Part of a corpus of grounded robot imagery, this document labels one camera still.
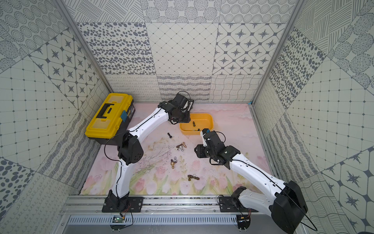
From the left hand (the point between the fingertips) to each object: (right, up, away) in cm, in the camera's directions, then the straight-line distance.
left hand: (189, 117), depth 90 cm
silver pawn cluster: (-5, -20, +4) cm, 21 cm away
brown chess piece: (+4, -35, -8) cm, 36 cm away
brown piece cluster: (-8, -19, +5) cm, 22 cm away
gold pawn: (-10, -28, -3) cm, 30 cm away
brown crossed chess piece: (0, -34, -7) cm, 35 cm away
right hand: (+5, -19, -10) cm, 22 cm away
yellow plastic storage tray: (+6, -4, +17) cm, 19 cm away
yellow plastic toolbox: (-47, -1, -2) cm, 47 cm away
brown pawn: (+3, -5, +17) cm, 18 cm away
